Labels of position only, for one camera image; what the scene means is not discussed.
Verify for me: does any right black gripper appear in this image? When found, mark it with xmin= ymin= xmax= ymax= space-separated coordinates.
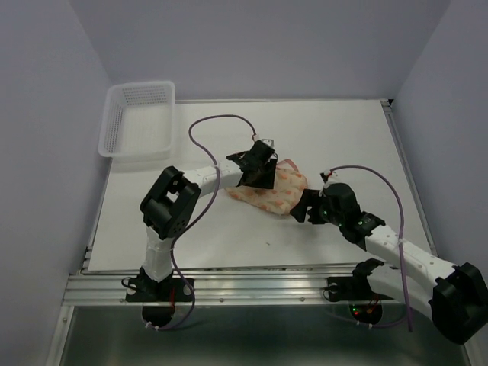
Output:
xmin=287 ymin=189 xmax=343 ymax=227

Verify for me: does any floral mesh laundry bag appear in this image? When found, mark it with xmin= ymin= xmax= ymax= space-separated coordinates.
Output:
xmin=226 ymin=159 xmax=308 ymax=216

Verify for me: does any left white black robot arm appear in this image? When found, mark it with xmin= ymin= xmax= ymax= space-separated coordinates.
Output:
xmin=121 ymin=140 xmax=278 ymax=303

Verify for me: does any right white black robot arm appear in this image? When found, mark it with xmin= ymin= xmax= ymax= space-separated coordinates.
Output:
xmin=291 ymin=183 xmax=487 ymax=345

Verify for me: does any white perforated plastic basket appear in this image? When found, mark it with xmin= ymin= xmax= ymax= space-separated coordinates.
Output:
xmin=98 ymin=81 xmax=176 ymax=162

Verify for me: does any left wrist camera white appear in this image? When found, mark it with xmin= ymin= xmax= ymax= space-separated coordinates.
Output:
xmin=252 ymin=134 xmax=275 ymax=148

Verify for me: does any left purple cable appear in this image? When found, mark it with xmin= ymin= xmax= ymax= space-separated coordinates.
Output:
xmin=144 ymin=114 xmax=260 ymax=332

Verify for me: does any purple cable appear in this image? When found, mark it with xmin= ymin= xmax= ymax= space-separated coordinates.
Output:
xmin=327 ymin=165 xmax=415 ymax=332
xmin=144 ymin=114 xmax=260 ymax=332

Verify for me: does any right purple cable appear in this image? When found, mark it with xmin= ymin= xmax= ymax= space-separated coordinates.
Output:
xmin=327 ymin=165 xmax=415 ymax=332

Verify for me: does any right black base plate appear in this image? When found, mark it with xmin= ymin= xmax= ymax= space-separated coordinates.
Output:
xmin=325 ymin=276 xmax=391 ymax=302

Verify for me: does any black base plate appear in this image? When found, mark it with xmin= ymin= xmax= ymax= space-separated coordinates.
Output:
xmin=121 ymin=277 xmax=192 ymax=303
xmin=325 ymin=276 xmax=391 ymax=302

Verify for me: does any aluminium mounting rail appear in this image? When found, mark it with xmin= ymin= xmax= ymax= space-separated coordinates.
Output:
xmin=63 ymin=262 xmax=467 ymax=306

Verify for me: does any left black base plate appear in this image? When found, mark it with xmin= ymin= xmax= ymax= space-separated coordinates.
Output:
xmin=121 ymin=277 xmax=192 ymax=303

